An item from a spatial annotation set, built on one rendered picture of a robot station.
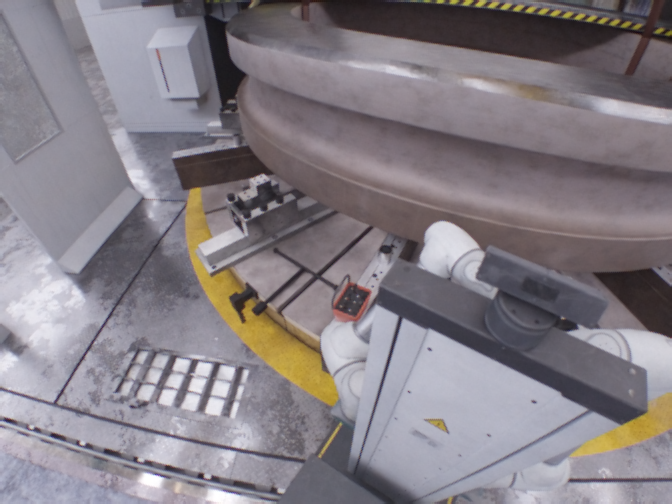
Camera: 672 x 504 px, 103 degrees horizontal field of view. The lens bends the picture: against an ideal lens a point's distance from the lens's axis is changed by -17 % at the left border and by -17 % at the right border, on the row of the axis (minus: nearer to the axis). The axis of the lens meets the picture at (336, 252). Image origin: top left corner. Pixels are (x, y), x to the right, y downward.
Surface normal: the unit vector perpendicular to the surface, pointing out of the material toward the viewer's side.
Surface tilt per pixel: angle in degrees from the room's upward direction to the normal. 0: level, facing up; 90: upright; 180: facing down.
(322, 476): 0
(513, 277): 61
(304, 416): 0
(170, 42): 24
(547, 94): 45
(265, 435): 0
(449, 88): 90
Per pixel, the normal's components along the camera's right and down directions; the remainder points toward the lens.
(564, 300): -0.48, 0.18
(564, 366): 0.00, -0.70
